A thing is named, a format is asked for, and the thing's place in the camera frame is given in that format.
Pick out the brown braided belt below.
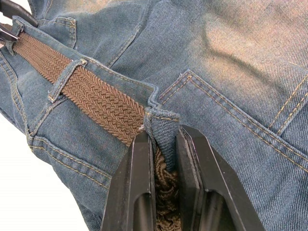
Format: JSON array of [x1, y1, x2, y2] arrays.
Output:
[[0, 0, 181, 231]]

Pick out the blue denim shorts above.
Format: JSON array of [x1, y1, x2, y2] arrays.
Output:
[[0, 0, 308, 231]]

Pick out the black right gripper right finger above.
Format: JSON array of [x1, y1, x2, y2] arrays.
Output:
[[175, 124, 266, 231]]

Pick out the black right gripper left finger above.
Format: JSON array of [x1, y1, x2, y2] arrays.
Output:
[[100, 128, 157, 231]]

